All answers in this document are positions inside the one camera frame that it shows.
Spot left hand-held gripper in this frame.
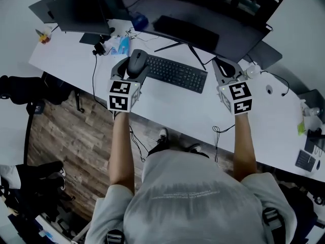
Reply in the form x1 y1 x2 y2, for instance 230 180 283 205
107 56 151 113

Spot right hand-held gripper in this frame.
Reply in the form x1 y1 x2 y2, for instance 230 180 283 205
211 56 253 116

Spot dark grey mouse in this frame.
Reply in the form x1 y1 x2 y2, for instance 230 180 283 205
126 48 150 79

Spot person's left forearm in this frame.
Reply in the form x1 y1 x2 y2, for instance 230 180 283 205
108 110 136 195

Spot person's right forearm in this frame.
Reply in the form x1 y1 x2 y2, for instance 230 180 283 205
232 112 257 183

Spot black monitor on arm stand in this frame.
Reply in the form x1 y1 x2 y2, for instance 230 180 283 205
304 127 325 155

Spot clear bottle yellow label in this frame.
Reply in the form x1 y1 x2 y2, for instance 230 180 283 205
243 64 262 79

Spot blue tissue packet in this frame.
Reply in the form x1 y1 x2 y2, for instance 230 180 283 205
111 36 131 56

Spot black power adapter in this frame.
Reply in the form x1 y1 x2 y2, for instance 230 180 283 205
91 42 107 56

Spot large curved black monitor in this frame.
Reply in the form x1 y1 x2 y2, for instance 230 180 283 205
111 0 274 71

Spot blue box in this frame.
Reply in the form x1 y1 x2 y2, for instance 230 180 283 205
131 11 150 32

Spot black desk leg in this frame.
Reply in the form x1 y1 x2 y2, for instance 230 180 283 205
74 90 86 114

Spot person's left shoe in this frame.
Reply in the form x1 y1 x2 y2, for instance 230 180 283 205
156 127 169 144

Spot person's shoe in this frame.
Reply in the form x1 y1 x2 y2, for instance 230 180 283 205
156 127 169 144
187 143 202 154

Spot small black monitor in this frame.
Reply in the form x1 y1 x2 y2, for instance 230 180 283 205
46 0 112 46

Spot person's black trousers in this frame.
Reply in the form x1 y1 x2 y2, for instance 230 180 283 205
146 136 211 160

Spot person's right shoe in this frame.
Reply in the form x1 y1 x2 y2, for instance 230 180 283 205
187 143 202 154

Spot green packet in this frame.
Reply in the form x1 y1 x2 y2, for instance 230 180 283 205
297 120 307 137

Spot clear plastic bottle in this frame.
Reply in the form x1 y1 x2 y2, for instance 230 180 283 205
303 106 321 117

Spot red and yellow small item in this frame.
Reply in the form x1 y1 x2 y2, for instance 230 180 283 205
35 26 53 45

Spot black office chair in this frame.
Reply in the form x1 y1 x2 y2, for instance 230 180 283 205
278 183 325 236
0 74 74 115

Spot small black keyboard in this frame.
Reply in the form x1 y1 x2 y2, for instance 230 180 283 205
294 148 317 173

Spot person's grey t-shirt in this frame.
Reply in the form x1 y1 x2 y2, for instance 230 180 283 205
84 150 298 244

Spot black adapter cable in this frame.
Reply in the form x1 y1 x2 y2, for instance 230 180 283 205
91 54 115 111

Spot black desk cable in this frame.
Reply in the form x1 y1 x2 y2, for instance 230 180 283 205
260 70 290 98

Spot right hand-held gripper cable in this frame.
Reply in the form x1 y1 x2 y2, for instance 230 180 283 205
211 124 236 164

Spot hand-held gripper cable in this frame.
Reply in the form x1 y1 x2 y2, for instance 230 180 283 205
211 124 236 164
128 125 150 163

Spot left hand-held gripper cable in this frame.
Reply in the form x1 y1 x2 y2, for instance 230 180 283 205
128 125 150 163

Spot grey harness strap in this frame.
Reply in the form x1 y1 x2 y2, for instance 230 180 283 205
106 229 125 244
262 207 283 230

